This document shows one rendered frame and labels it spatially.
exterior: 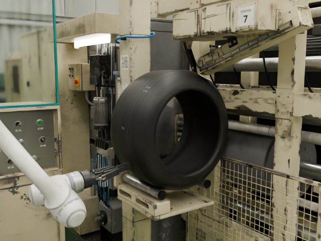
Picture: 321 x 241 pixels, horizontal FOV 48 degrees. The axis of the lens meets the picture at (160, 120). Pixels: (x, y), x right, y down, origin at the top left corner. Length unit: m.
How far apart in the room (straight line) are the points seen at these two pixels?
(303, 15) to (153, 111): 0.76
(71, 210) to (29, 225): 0.92
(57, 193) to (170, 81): 0.68
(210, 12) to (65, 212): 1.13
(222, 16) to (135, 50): 0.49
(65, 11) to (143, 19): 9.48
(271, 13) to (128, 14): 0.73
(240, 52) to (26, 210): 1.43
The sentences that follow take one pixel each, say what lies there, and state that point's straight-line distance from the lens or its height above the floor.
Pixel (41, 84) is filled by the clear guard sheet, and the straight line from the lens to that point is 2.10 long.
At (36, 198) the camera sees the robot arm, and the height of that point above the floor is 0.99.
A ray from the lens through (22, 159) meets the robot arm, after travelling 1.30.
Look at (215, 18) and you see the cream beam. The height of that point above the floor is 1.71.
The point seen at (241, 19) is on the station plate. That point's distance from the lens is 1.67.
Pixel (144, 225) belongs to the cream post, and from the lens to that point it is 2.14.
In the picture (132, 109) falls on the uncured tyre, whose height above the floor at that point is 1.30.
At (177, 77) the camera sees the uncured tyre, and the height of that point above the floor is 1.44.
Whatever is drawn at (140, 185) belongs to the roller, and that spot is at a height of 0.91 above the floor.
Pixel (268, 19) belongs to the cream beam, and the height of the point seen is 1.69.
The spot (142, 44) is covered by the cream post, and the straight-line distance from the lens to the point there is 1.95.
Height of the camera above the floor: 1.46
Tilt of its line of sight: 8 degrees down
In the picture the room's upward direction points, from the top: straight up
